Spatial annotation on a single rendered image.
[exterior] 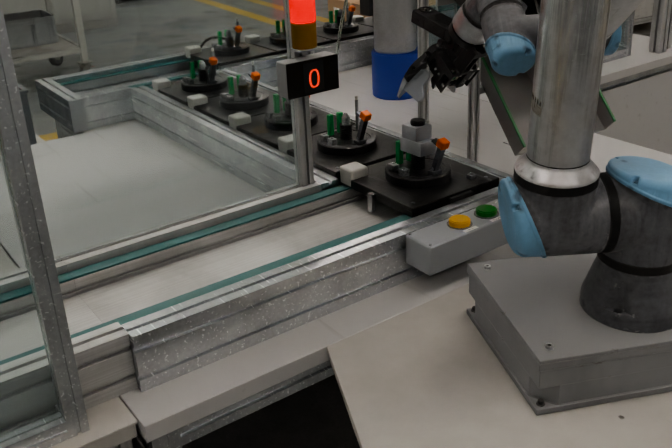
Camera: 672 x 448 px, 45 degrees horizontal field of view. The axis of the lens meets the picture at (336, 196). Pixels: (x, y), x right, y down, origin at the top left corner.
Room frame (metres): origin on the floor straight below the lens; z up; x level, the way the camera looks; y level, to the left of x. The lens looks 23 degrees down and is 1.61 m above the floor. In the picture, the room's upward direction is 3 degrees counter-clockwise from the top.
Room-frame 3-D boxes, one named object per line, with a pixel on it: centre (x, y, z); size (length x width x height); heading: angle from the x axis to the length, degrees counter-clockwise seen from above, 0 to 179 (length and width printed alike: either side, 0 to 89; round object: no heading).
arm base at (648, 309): (1.05, -0.44, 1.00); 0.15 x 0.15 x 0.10
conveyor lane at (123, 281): (1.43, 0.08, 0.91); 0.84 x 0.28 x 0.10; 125
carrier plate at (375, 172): (1.58, -0.18, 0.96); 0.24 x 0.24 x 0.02; 35
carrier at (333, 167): (1.79, -0.03, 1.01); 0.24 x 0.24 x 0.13; 35
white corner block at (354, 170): (1.60, -0.04, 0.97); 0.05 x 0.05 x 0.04; 35
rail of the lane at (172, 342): (1.30, -0.04, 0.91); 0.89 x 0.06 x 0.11; 125
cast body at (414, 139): (1.59, -0.17, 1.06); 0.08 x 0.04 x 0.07; 36
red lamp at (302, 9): (1.57, 0.05, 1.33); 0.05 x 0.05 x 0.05
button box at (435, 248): (1.35, -0.23, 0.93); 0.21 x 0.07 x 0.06; 125
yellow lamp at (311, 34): (1.57, 0.05, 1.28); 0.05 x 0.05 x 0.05
